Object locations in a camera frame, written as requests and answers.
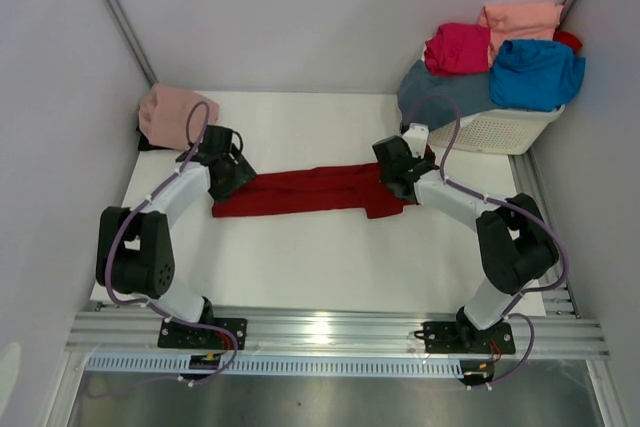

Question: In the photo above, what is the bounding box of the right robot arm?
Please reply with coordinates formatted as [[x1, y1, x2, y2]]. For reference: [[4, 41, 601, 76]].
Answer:
[[372, 135, 560, 351]]

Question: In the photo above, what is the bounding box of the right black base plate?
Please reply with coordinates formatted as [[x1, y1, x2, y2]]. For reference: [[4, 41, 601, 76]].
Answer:
[[413, 321, 516, 355]]

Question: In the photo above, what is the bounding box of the magenta t-shirt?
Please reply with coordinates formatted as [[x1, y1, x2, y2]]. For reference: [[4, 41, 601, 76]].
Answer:
[[424, 23, 491, 76]]

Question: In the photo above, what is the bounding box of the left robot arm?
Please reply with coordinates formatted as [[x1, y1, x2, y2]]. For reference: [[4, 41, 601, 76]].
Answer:
[[96, 126, 257, 348]]

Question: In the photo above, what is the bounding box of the white slotted cable duct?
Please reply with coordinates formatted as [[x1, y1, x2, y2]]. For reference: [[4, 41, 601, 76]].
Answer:
[[86, 353, 463, 379]]

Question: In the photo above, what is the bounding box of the folded black t-shirt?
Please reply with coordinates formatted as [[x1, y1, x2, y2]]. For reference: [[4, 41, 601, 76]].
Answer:
[[136, 125, 164, 152]]

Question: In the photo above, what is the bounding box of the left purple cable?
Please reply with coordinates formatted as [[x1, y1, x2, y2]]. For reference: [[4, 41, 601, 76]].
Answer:
[[102, 100, 239, 388]]

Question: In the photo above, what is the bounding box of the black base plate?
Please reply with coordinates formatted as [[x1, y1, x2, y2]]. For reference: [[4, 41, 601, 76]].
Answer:
[[413, 321, 516, 355], [157, 318, 248, 351]]

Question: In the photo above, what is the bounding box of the white laundry basket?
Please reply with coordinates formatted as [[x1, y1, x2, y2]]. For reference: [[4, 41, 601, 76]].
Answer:
[[453, 105, 565, 155]]

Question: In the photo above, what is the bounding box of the dark red t-shirt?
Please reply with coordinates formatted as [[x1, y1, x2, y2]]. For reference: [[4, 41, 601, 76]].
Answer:
[[212, 163, 409, 220]]

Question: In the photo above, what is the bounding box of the salmon pink t-shirt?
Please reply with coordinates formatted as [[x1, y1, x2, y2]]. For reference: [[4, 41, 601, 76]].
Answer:
[[477, 1, 564, 64]]

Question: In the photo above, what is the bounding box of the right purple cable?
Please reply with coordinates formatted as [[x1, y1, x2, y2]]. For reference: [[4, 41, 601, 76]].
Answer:
[[403, 94, 570, 383]]

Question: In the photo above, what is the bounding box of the left corner aluminium profile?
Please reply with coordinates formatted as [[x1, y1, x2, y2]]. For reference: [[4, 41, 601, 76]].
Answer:
[[102, 0, 158, 87]]

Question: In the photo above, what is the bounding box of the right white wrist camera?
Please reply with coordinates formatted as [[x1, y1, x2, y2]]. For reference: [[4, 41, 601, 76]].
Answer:
[[402, 123, 429, 158]]

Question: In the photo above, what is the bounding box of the bright red t-shirt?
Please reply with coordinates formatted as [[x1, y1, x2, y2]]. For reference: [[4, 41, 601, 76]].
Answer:
[[553, 30, 583, 54]]

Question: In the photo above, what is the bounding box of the purple cable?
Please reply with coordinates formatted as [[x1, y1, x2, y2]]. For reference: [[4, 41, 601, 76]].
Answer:
[[102, 100, 239, 388], [403, 94, 570, 383]]

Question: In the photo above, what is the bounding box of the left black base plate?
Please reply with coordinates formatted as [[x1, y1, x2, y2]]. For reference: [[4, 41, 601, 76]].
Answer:
[[157, 318, 248, 351]]

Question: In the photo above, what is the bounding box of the folded pink t-shirt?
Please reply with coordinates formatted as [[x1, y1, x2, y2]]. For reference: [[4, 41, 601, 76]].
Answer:
[[138, 83, 219, 151]]

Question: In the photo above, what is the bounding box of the aluminium mounting rail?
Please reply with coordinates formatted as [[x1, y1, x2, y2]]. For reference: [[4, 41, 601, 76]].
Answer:
[[65, 305, 610, 361]]

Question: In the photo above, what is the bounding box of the slate blue t-shirt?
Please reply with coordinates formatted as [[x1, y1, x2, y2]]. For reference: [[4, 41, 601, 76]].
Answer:
[[396, 60, 499, 133]]

